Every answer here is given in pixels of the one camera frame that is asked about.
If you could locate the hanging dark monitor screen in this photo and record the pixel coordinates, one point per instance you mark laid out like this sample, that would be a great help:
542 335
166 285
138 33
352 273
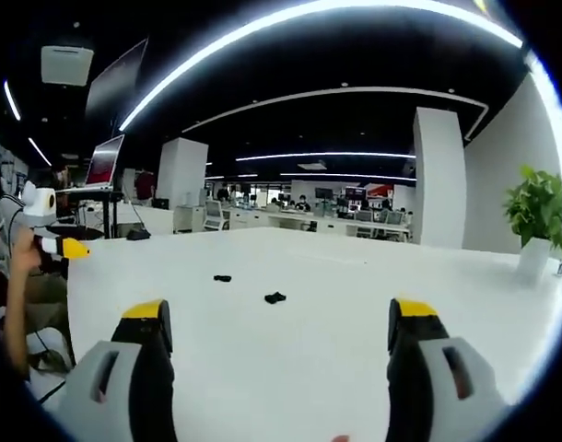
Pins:
115 78

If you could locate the ceiling air conditioner unit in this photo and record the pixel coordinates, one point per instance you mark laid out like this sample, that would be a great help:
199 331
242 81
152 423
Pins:
66 64

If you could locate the black standing desk frame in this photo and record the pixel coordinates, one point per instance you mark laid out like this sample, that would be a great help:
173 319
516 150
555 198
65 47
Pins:
107 214

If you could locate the black plastic buckle part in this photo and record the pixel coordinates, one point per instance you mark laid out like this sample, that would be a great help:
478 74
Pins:
222 278
275 298

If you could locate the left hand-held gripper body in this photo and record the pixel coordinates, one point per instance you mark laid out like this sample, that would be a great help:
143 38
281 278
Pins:
39 209

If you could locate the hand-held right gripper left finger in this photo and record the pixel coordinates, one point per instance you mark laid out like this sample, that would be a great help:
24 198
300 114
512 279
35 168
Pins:
124 382

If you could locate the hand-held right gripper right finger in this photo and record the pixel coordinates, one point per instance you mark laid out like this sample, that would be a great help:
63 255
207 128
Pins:
428 382

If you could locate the person's right hand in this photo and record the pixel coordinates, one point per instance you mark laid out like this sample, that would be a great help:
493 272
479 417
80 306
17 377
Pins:
341 438

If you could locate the white office chair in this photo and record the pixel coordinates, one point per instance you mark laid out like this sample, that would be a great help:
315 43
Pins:
213 215

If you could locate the black object on desk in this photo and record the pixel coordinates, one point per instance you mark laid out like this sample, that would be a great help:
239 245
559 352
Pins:
138 235

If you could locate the white office desk row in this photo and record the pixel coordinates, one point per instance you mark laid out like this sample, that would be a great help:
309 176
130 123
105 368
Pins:
318 222

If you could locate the open laptop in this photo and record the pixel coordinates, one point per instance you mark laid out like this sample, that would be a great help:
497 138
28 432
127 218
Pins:
101 166

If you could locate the green potted plant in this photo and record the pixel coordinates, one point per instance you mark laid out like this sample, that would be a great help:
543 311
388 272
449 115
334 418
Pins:
539 209

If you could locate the person's left hand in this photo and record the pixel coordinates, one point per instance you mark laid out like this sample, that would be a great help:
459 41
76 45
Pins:
25 252

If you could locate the white plant pot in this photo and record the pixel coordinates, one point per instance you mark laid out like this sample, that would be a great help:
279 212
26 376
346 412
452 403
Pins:
534 260

